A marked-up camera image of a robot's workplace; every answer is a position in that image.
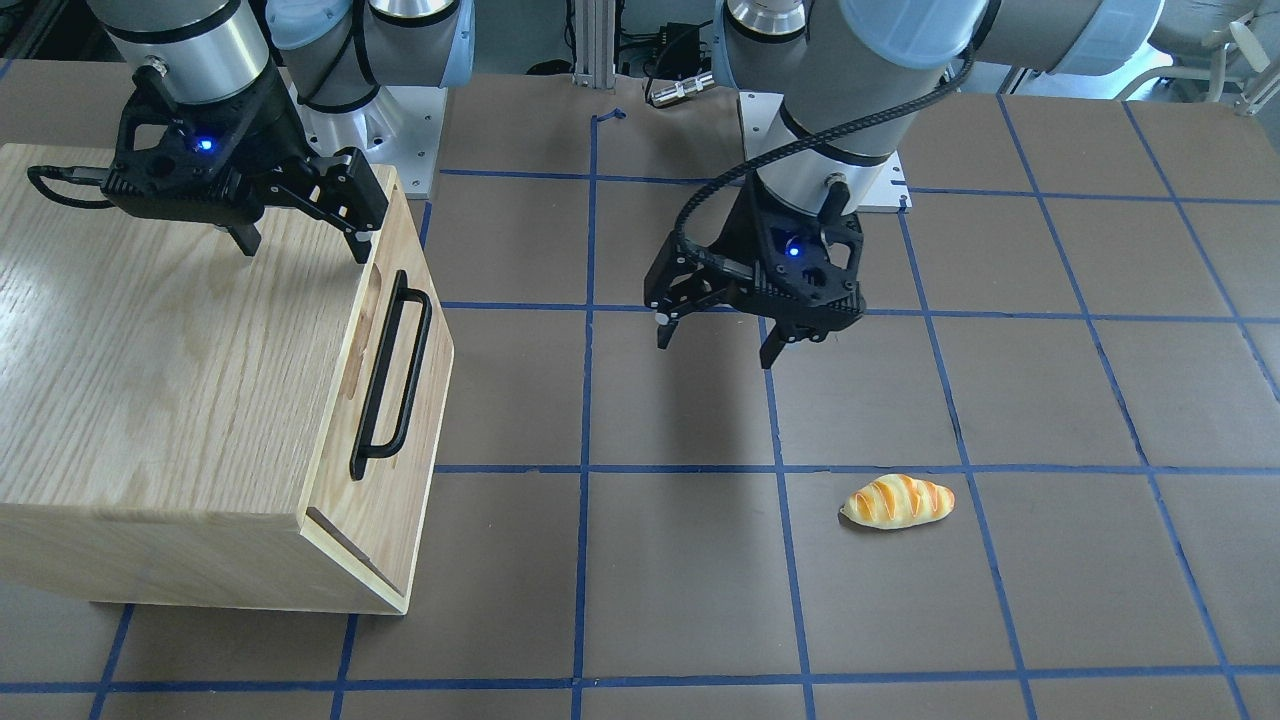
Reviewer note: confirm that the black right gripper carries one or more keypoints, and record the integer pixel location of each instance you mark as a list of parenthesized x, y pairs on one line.
[(262, 128)]

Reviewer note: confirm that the light wooden drawer cabinet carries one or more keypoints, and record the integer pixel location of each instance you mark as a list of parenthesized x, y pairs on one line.
[(165, 399)]

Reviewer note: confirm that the silver metal connector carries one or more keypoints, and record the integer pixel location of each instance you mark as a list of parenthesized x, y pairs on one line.
[(680, 91)]

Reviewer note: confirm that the toy bread roll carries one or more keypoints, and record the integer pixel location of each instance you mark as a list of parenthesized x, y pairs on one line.
[(898, 501)]

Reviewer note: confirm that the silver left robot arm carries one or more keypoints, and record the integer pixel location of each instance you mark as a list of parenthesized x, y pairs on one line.
[(855, 73)]

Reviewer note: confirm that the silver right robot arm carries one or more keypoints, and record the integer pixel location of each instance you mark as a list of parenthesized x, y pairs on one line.
[(334, 56)]

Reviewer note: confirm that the wooden drawer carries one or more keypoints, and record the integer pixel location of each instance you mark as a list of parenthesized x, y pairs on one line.
[(380, 517), (407, 307)]

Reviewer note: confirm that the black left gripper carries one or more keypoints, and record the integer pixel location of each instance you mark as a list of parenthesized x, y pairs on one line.
[(742, 236)]

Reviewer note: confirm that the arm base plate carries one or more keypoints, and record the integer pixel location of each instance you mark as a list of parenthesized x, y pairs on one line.
[(890, 185), (402, 127)]

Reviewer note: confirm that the aluminium frame post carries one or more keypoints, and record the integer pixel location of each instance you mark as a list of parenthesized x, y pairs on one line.
[(594, 42)]

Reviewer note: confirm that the white chair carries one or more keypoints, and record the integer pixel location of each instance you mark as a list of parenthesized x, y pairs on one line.
[(1221, 43)]

